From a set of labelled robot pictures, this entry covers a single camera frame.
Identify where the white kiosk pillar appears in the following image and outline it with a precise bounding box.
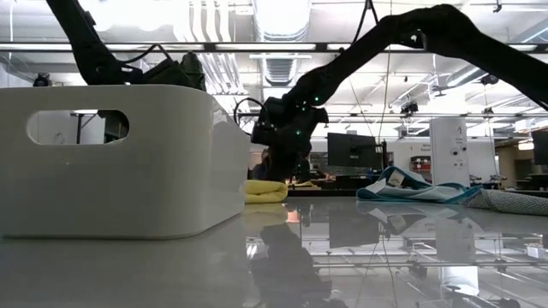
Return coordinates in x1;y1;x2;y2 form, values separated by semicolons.
429;117;470;186

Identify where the person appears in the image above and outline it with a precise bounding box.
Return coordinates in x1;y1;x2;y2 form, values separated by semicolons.
251;148;271;181

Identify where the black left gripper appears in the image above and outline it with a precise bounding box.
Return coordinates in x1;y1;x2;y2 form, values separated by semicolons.
143;57;186;86

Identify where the black monitor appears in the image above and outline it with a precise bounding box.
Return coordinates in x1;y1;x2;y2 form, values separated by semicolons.
327;133;383;170

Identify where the yellow microfiber towel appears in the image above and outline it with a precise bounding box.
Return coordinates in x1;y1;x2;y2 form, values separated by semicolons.
243;179;289;204

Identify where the green cactus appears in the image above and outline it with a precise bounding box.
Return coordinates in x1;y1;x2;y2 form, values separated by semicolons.
179;50;207;92

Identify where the black horizontal rail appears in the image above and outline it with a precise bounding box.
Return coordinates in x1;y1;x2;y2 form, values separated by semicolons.
233;112;548;120

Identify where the black screen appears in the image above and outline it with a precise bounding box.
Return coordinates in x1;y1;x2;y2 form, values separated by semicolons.
532;129;548;166

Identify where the light blue microfiber towel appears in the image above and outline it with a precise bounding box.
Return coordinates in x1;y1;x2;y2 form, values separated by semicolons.
355;165;483;204

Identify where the black background table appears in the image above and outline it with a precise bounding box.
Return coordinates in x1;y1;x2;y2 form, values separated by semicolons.
70;110;129;145

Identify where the red storage shelf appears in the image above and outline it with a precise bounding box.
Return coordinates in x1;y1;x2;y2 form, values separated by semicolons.
409;156;432;175

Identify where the grey microfiber towel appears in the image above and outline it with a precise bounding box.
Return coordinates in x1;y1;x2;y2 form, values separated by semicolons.
464;188;548;217

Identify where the white plastic bin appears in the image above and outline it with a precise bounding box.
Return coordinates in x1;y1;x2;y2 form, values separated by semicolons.
0;84;252;240

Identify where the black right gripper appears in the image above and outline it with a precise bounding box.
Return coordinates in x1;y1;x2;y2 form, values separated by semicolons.
263;96;330;183

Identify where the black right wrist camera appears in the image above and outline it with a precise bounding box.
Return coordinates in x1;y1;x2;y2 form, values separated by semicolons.
250;121;275;146

